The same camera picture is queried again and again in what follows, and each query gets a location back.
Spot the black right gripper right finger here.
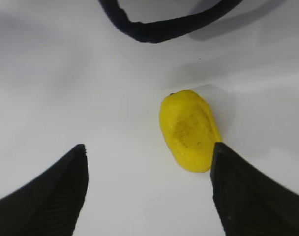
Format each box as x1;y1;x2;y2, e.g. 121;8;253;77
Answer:
210;142;299;236

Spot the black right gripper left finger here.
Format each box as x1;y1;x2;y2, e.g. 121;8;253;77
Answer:
0;144;89;236

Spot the yellow lemon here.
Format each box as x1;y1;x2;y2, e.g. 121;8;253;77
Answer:
159;90;222;173

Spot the dark navy lunch bag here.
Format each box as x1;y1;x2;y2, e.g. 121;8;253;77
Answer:
99;0;242;44

